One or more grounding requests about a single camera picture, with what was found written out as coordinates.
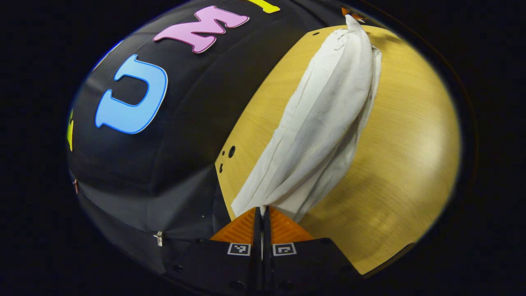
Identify black backdrop cloth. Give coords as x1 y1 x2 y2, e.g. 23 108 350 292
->
67 0 350 284

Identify white jeans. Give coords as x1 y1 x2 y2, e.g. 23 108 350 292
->
231 14 383 222

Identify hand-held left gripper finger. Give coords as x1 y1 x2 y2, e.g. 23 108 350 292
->
263 206 363 296
164 207 263 296

